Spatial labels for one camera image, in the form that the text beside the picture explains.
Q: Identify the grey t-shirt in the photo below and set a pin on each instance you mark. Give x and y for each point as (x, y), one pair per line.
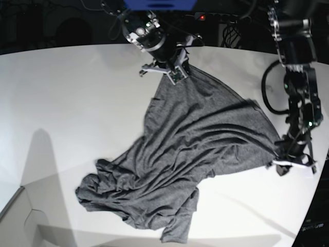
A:
(194, 130)

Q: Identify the white cardboard box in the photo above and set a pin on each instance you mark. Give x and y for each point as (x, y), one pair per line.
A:
(21, 225)

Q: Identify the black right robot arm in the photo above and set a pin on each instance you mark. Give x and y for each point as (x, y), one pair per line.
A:
(150, 33)

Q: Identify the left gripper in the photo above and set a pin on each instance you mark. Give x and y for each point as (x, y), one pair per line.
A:
(295, 152)

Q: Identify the white power strip red switch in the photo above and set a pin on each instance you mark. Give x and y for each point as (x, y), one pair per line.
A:
(217, 17)

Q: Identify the blue box at top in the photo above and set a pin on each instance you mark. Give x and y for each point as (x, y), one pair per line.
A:
(184, 5)

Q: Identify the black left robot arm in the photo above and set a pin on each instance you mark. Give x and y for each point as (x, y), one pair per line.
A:
(291, 23)

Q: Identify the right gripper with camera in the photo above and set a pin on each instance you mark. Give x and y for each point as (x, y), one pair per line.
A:
(176, 66)

